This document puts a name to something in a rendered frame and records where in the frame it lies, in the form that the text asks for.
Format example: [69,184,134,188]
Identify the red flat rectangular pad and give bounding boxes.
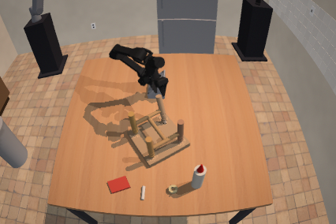
[107,176,131,194]

